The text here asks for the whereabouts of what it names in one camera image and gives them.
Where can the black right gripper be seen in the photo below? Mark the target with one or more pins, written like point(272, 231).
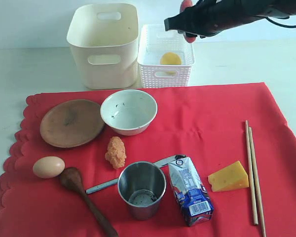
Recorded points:
point(210, 17)

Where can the yellow lemon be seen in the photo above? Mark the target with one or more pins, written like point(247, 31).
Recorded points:
point(170, 58)

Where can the yellow cheese wedge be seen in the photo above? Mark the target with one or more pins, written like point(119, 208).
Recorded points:
point(229, 178)

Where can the brown egg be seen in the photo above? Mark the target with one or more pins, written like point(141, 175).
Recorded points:
point(48, 167)

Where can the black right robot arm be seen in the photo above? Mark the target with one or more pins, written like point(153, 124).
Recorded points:
point(281, 9)

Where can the white perforated basket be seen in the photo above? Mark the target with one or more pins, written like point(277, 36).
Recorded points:
point(154, 42)

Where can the cream plastic bin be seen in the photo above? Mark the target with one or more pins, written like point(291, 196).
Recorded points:
point(103, 40)

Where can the white ceramic bowl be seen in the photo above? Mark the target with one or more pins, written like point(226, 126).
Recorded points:
point(129, 112)

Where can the wooden chopstick outer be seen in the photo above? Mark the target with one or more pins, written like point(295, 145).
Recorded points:
point(256, 182)

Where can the steel table knife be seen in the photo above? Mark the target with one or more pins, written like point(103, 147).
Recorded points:
point(160, 163)

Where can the red tablecloth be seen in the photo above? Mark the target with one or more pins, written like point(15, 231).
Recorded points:
point(205, 123)

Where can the orange fried food piece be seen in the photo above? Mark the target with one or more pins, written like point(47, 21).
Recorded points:
point(116, 153)

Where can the brown wooden plate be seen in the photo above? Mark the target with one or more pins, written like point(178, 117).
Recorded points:
point(72, 123)

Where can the stainless steel cup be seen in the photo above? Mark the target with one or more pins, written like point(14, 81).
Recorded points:
point(142, 185)

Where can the dark wooden spoon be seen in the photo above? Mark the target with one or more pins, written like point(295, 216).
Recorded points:
point(71, 179)

